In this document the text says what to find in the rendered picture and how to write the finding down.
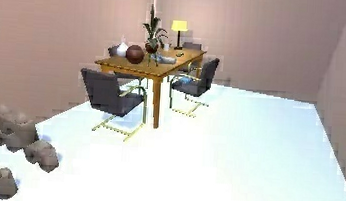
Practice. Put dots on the light blue cloth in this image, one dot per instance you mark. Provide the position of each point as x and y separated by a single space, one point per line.
183 79

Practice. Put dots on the brown wooden dining table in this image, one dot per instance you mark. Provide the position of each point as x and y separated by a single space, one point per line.
156 72

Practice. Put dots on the small black flat object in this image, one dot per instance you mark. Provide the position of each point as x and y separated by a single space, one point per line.
179 54

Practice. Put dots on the small white cup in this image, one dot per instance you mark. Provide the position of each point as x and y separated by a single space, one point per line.
166 46

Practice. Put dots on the dark red round vase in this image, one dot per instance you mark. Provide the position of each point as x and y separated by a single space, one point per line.
135 54

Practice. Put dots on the green potted house plant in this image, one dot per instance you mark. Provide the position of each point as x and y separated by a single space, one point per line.
154 34

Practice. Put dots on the white round vase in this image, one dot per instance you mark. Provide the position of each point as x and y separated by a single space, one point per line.
122 49

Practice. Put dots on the yellow shade table lamp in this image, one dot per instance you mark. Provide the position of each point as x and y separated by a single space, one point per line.
179 26

